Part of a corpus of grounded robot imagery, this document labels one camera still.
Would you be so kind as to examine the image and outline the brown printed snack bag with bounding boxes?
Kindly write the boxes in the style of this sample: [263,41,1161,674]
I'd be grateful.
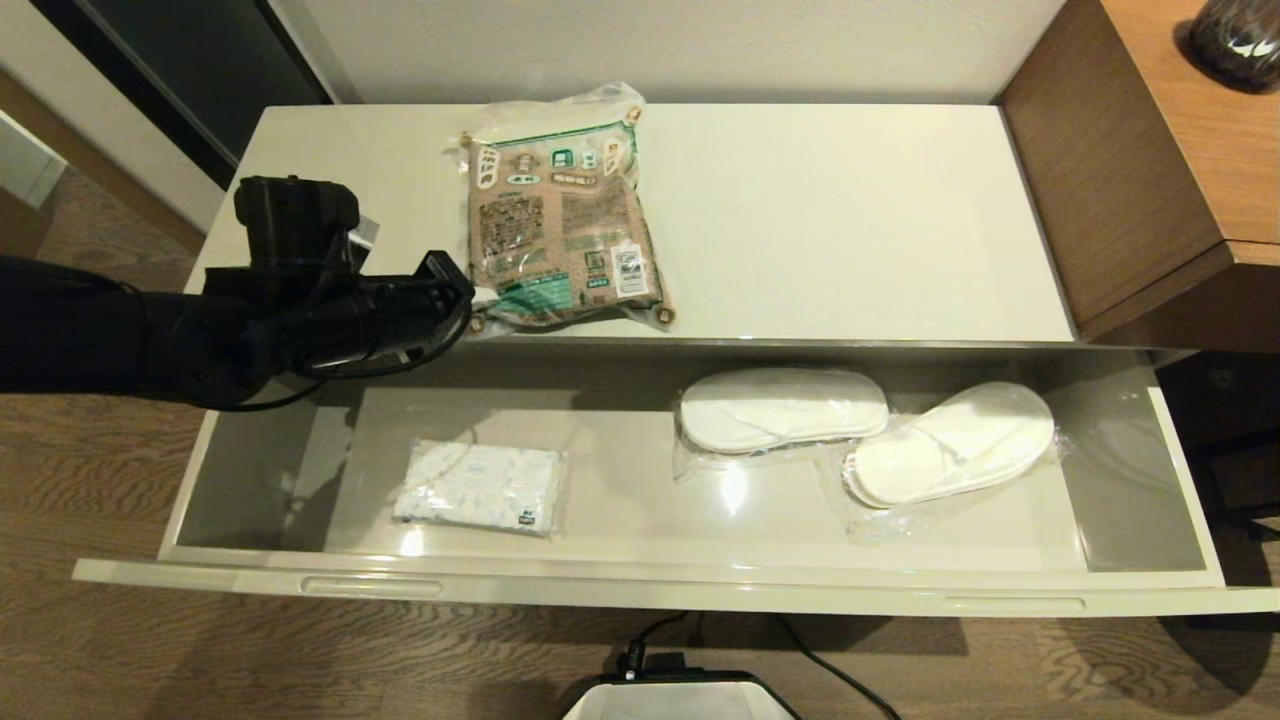
[445,82,673,333]

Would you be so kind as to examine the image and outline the beige cabinet drawer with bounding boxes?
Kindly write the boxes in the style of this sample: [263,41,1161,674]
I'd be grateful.
[72,340,1280,616]

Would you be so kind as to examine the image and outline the white slippers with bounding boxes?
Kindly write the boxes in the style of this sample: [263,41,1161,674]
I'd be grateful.
[820,382,1069,546]
[672,368,891,484]

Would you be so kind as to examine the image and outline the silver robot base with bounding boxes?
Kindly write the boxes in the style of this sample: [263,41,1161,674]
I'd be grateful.
[563,672,801,720]

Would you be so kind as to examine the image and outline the white tissue pack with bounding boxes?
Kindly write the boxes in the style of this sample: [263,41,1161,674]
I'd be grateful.
[393,439,569,541]

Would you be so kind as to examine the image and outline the dark glass door panel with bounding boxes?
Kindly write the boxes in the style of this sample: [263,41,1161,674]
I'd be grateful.
[30,0,336,191]

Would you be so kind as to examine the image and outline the brown wooden baseboard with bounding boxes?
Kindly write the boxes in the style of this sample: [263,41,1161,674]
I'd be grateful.
[0,68,211,256]

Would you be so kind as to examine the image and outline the pale grey panel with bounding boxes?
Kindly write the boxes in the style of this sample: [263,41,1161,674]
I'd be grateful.
[0,108,69,209]

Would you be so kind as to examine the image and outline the brown wooden side table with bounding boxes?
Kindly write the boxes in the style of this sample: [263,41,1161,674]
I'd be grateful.
[995,0,1280,356]

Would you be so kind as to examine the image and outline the dark round vase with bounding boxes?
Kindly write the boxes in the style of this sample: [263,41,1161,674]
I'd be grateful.
[1185,0,1280,96]

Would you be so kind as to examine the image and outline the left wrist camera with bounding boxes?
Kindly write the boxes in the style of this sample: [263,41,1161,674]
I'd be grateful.
[233,175,381,276]

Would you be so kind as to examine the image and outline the black base cable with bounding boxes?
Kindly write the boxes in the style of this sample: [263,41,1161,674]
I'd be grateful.
[618,612,901,720]

